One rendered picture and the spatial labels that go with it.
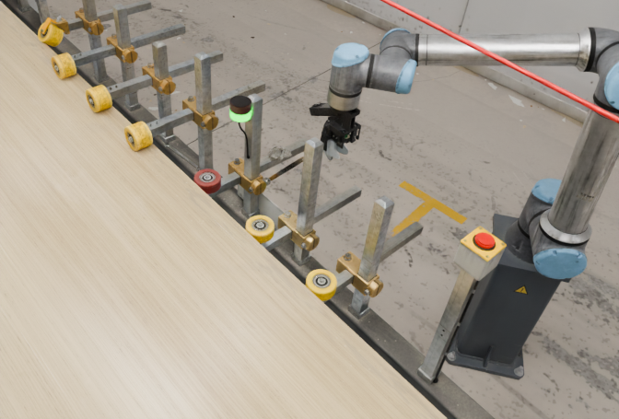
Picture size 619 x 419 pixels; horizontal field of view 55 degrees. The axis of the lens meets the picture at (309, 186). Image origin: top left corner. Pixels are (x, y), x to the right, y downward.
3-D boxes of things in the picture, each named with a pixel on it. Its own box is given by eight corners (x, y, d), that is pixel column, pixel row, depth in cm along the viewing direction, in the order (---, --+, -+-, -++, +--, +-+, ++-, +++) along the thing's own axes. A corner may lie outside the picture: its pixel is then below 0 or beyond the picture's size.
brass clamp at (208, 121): (196, 107, 200) (195, 94, 196) (220, 126, 193) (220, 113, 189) (181, 113, 196) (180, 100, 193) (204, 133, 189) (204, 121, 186)
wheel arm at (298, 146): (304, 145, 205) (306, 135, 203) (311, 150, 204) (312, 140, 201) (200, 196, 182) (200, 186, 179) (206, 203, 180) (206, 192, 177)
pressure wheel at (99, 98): (101, 79, 193) (114, 100, 193) (99, 91, 200) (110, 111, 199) (85, 86, 190) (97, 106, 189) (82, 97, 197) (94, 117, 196)
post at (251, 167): (251, 211, 198) (255, 90, 166) (257, 217, 196) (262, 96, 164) (242, 215, 196) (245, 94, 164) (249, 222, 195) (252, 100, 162)
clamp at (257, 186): (239, 168, 193) (240, 157, 190) (266, 191, 186) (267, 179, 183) (226, 175, 190) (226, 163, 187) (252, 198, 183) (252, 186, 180)
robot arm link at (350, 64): (369, 60, 149) (331, 53, 149) (362, 101, 157) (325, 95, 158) (373, 42, 156) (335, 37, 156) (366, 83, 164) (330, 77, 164)
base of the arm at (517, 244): (503, 220, 218) (511, 201, 212) (554, 231, 217) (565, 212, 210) (505, 258, 204) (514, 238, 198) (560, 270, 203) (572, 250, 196)
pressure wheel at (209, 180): (211, 191, 188) (210, 163, 180) (226, 204, 184) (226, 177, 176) (190, 202, 183) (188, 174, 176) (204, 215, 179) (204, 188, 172)
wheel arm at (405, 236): (413, 228, 180) (415, 219, 177) (421, 235, 179) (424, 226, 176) (308, 301, 157) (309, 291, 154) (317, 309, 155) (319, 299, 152)
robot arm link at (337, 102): (321, 87, 160) (345, 75, 166) (320, 101, 164) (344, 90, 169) (345, 102, 156) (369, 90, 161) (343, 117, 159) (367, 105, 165)
